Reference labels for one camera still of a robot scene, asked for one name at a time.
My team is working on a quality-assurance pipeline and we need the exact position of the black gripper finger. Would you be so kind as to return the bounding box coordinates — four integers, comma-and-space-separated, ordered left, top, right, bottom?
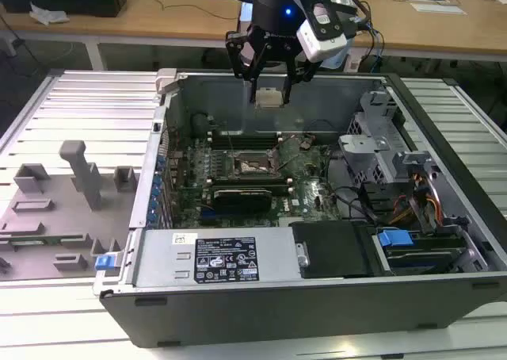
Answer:
281, 52, 320, 104
224, 29, 269, 104

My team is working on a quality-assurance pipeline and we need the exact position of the silver CPU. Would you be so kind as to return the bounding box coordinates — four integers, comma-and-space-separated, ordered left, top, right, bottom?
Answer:
255, 86, 287, 109

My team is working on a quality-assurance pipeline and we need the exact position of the CPU socket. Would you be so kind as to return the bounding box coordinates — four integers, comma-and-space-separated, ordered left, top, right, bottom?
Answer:
233, 151, 274, 178

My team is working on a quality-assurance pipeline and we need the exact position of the black drive bay cover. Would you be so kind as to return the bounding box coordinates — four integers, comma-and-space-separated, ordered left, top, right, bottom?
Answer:
288, 220, 377, 281

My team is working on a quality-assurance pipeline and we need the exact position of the wooden desk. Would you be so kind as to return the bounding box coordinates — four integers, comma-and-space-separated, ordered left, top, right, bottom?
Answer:
0, 0, 507, 71

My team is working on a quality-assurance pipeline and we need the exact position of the silver drive cage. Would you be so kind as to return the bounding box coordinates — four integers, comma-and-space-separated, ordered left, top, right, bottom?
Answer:
338, 90, 440, 190

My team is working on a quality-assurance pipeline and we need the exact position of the green motherboard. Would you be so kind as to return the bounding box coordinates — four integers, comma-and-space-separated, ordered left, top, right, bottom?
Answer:
168, 136, 345, 228

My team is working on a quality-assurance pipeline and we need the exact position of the black graphics card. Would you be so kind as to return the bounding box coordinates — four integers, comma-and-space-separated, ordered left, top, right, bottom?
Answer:
212, 187, 275, 215

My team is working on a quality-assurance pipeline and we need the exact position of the white paper sheet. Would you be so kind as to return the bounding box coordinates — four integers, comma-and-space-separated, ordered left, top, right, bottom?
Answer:
410, 2, 467, 17

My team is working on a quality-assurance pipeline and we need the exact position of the blue disk carrier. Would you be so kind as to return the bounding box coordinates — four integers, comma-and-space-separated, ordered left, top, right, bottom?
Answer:
378, 228, 471, 277

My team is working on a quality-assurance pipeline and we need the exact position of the crumpled white paper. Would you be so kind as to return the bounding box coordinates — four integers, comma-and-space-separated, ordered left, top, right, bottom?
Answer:
29, 2, 71, 25

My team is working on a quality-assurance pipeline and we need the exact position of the grey power supply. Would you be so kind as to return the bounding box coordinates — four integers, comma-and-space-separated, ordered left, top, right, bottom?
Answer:
132, 227, 302, 293

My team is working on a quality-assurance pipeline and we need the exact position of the blue case latch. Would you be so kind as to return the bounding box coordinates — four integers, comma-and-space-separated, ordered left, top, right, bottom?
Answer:
94, 253, 124, 273

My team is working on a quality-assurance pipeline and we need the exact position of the grey parts rack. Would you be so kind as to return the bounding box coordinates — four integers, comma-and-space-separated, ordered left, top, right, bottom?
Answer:
0, 140, 138, 281

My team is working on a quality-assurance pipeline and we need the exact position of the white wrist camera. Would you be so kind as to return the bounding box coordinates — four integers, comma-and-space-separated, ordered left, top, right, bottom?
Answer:
295, 21, 350, 64

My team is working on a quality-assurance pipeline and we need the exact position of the black camera bracket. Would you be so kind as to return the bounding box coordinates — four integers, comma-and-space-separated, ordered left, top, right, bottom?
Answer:
303, 0, 360, 44

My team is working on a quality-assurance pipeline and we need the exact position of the grey case handle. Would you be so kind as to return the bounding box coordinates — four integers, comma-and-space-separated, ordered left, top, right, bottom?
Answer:
154, 68, 187, 99

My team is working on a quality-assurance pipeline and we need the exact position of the blue cable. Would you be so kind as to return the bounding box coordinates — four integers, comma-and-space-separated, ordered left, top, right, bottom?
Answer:
368, 23, 387, 62

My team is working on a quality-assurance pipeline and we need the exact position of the black camera cable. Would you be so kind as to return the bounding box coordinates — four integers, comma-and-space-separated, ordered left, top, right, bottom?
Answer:
348, 0, 378, 75

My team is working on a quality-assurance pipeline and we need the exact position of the orange yellow wire bundle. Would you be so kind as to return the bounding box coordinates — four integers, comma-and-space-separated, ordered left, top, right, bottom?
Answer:
387, 171, 444, 226

